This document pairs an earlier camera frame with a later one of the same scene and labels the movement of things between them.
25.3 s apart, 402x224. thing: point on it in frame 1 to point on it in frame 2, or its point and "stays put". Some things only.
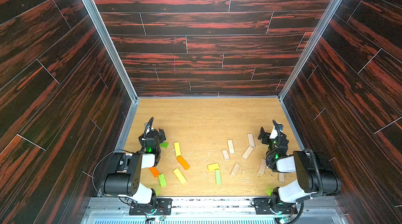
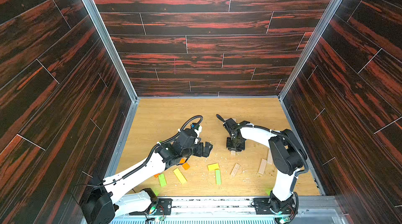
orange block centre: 186,166 stays put
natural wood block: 262,166 stays put
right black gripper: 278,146 to 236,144
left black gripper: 160,136 to 206,151
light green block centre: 218,177 stays put
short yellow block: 213,166 stays put
